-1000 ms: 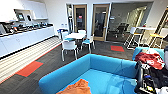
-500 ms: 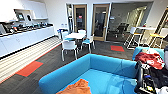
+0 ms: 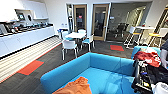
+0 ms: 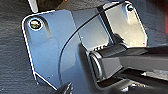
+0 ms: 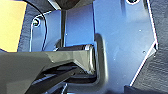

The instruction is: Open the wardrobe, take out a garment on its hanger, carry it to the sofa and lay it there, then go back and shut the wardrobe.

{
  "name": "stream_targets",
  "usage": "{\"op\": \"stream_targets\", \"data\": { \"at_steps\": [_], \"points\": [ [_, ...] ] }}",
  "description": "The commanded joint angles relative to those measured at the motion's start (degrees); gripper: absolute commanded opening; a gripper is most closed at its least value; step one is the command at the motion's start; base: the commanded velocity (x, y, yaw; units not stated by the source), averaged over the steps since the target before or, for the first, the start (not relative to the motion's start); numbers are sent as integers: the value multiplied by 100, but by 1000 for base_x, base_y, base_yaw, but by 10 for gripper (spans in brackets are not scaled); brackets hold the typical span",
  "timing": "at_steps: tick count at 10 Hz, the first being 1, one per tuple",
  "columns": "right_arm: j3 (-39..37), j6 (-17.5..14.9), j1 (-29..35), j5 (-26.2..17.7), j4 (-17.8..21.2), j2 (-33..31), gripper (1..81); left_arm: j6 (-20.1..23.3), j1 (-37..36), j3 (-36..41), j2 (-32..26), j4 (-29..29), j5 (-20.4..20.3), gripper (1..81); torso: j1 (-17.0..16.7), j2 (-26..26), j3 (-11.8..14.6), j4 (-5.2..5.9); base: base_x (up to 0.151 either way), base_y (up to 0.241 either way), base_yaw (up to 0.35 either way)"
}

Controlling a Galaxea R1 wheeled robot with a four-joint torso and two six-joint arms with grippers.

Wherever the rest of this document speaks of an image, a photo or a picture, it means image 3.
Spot orange hooded garment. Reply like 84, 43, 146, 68
52, 76, 93, 94

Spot person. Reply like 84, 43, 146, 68
159, 39, 168, 69

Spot red garment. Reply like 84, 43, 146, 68
133, 50, 163, 68

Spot yellow bar stool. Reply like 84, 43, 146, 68
148, 28, 168, 48

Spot tall white table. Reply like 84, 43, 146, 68
134, 25, 156, 46

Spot white bar stool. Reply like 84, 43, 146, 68
123, 26, 138, 49

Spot black office chair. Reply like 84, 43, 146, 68
114, 22, 129, 39

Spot large blue sofa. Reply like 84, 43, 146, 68
39, 52, 138, 94

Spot wooden glass door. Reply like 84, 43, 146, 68
72, 3, 88, 34
91, 3, 111, 43

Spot white chair teal seat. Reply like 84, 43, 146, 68
60, 30, 73, 42
81, 34, 96, 53
77, 28, 87, 34

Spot white dining chair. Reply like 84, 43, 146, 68
60, 39, 79, 61

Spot white kitchen base cabinets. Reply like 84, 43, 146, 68
0, 25, 56, 58

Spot dark built-in appliance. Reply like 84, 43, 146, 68
16, 12, 27, 22

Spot white kitchen wall cabinets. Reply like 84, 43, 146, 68
0, 0, 49, 23

